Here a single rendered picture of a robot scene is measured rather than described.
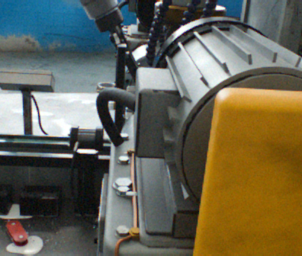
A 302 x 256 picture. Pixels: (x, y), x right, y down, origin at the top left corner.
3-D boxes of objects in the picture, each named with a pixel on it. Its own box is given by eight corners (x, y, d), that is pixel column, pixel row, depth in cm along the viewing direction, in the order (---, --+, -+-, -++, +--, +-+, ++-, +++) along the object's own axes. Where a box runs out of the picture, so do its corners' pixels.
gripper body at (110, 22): (117, 8, 102) (134, 41, 106) (118, 5, 110) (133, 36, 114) (91, 22, 103) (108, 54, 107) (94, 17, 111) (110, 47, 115)
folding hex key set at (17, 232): (30, 244, 94) (30, 238, 93) (17, 249, 92) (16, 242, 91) (17, 225, 100) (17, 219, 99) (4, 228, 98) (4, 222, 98)
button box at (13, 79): (54, 93, 133) (56, 78, 134) (51, 85, 126) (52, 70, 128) (1, 90, 132) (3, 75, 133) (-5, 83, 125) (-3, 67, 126)
